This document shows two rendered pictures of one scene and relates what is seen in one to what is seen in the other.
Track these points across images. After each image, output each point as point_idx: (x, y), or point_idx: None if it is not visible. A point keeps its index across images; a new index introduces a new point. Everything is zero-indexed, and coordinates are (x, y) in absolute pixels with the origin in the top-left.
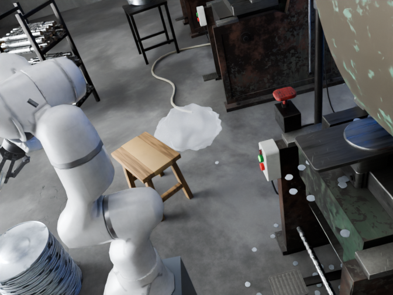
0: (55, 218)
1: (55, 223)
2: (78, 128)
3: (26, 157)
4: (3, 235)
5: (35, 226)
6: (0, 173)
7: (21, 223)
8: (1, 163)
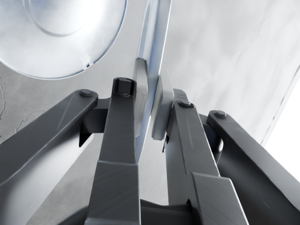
0: (5, 139)
1: (2, 128)
2: None
3: None
4: (91, 60)
5: (17, 54)
6: (161, 121)
7: (54, 78)
8: (210, 167)
